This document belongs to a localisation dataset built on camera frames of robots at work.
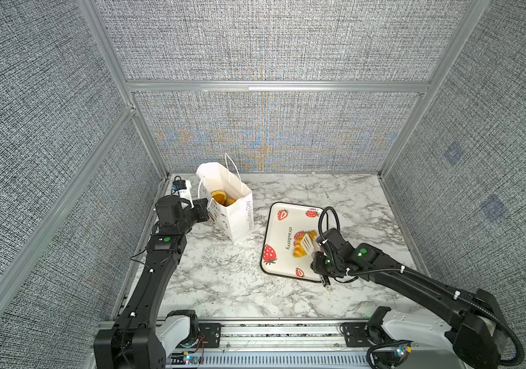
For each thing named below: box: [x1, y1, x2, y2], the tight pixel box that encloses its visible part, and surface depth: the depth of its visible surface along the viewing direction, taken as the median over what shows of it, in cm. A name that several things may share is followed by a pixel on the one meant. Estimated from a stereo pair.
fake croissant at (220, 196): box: [210, 189, 227, 205], surface depth 99 cm
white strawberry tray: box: [259, 201, 323, 283], surface depth 97 cm
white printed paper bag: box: [195, 162, 255, 245], surface depth 88 cm
